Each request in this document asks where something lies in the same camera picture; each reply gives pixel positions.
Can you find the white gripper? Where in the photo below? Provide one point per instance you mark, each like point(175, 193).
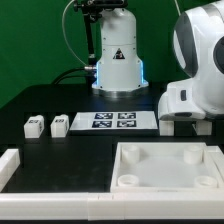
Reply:
point(184, 100)

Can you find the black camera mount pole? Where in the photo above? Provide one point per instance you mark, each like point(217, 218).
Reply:
point(92, 12)

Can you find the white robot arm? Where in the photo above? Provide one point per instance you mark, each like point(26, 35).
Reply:
point(198, 45)

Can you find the white U-shaped obstacle fence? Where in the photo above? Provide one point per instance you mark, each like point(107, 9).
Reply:
point(205, 204)

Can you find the white square tabletop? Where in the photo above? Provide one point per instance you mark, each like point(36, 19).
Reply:
point(142, 167)

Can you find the white sheet with AprilTags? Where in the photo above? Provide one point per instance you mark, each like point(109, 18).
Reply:
point(141, 120)

